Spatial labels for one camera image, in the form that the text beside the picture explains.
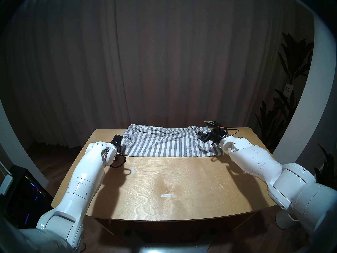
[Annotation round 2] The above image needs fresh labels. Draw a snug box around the black computer tower with lights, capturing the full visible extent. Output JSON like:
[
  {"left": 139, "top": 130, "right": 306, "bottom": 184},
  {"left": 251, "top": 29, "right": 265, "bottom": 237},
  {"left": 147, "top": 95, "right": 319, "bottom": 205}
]
[{"left": 7, "top": 166, "right": 54, "bottom": 229}]

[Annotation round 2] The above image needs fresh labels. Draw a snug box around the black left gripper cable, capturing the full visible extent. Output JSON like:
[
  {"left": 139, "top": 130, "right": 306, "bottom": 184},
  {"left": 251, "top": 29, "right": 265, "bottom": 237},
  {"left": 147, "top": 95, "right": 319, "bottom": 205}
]
[{"left": 109, "top": 154, "right": 127, "bottom": 168}]

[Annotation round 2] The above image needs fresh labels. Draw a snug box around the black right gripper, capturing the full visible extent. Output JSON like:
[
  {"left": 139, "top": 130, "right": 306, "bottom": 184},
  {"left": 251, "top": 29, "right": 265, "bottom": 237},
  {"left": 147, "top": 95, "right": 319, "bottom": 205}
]
[{"left": 194, "top": 120, "right": 228, "bottom": 146}]

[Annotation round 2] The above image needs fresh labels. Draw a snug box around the white round plant pot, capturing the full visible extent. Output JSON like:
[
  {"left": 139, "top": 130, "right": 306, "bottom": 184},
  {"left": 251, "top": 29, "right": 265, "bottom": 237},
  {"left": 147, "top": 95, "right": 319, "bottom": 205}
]
[{"left": 275, "top": 209, "right": 299, "bottom": 230}]

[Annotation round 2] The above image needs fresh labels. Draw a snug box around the tall dark leafy plant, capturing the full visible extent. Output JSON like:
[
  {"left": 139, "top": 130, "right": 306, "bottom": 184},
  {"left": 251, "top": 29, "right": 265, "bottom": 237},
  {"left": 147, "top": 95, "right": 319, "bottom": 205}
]
[{"left": 255, "top": 32, "right": 314, "bottom": 153}]

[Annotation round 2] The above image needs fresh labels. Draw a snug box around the white curved arch pillar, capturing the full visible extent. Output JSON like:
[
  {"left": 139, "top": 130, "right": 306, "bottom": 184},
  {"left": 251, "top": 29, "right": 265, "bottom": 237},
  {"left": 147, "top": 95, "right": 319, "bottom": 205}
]
[
  {"left": 0, "top": 100, "right": 49, "bottom": 188},
  {"left": 272, "top": 13, "right": 337, "bottom": 174}
]

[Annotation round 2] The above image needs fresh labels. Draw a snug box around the small white box device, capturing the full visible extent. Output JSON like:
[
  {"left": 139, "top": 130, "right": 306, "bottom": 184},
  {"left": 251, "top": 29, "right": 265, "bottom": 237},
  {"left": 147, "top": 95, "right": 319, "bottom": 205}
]
[{"left": 0, "top": 174, "right": 13, "bottom": 195}]

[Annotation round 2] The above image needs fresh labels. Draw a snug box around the dark plant in white pot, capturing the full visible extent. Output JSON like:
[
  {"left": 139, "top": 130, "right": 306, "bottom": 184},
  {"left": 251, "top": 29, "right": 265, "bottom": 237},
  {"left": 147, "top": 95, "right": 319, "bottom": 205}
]
[{"left": 313, "top": 143, "right": 337, "bottom": 189}]

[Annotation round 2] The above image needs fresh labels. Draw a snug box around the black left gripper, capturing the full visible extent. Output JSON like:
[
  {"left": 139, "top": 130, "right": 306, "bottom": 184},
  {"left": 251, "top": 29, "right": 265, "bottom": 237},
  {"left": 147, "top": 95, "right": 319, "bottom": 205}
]
[{"left": 109, "top": 134, "right": 124, "bottom": 154}]

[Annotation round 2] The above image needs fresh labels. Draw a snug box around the grey white striped t-shirt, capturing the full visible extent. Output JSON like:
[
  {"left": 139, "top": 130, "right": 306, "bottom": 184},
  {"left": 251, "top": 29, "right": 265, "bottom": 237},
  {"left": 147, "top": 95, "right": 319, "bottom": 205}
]
[{"left": 120, "top": 124, "right": 224, "bottom": 158}]

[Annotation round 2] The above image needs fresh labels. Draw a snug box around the brown pleated curtain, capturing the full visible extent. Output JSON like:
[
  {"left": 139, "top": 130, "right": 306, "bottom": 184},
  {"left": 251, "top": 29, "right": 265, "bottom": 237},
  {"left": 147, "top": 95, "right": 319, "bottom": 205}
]
[{"left": 0, "top": 0, "right": 315, "bottom": 150}]

